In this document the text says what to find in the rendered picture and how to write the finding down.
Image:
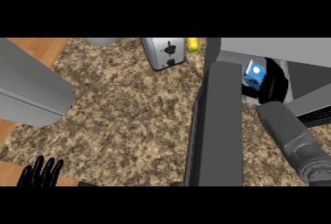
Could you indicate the blue milk carton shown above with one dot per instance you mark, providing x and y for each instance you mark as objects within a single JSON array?
[{"x": 253, "y": 75}]

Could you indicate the yellow green corn cob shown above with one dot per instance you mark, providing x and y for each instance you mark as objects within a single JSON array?
[{"x": 193, "y": 44}]

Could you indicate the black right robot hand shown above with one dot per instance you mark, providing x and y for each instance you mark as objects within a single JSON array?
[{"x": 274, "y": 84}]

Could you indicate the dark grey microwave door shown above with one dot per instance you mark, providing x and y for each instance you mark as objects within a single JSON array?
[{"x": 218, "y": 125}]

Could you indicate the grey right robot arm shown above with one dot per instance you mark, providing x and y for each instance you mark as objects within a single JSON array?
[{"x": 298, "y": 145}]

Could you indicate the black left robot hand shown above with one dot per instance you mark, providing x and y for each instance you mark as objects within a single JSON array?
[{"x": 42, "y": 175}]

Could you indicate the grey microwave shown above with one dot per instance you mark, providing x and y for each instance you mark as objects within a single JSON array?
[{"x": 302, "y": 55}]

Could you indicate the silver toaster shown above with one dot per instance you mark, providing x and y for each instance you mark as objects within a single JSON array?
[{"x": 166, "y": 54}]

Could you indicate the grey round container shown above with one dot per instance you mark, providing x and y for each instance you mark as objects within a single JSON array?
[{"x": 102, "y": 41}]

